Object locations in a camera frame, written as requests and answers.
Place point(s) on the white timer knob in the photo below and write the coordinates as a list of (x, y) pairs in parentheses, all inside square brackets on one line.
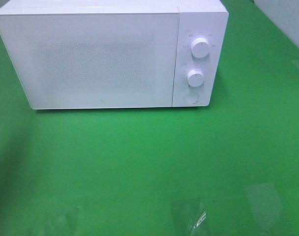
[(195, 78)]

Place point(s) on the upper white power knob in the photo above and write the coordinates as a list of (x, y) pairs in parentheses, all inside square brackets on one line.
[(200, 47)]

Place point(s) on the white microwave door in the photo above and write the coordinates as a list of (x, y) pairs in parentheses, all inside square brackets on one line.
[(77, 61)]

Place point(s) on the white microwave oven body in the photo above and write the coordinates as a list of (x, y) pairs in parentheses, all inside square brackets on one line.
[(195, 18)]

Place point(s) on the round white door button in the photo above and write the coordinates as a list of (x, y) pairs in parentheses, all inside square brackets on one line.
[(191, 98)]

